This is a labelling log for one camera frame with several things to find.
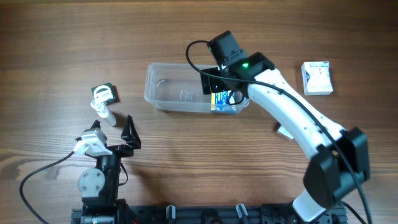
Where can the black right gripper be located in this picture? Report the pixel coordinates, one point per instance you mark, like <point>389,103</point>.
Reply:
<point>216,84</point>

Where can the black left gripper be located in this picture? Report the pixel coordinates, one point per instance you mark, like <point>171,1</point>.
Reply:
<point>132,139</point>

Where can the blue yellow VapoDrops box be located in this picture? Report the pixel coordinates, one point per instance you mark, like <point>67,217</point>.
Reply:
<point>219,102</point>

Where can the white green medicine box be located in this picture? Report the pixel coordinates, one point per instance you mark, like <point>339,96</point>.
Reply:
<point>283,132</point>

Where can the white blue medicine box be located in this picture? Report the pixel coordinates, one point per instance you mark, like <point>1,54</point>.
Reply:
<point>316,78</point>

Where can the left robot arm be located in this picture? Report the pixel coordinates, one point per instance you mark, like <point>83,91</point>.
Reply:
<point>99,185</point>

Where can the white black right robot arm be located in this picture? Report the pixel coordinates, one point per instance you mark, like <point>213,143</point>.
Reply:
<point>338,159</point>

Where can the clear plastic container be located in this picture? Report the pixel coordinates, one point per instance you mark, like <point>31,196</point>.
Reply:
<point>177,87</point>

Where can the white bottle clear cap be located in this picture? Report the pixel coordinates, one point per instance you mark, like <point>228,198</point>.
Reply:
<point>103,111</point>

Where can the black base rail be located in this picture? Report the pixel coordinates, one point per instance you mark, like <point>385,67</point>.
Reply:
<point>265,213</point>

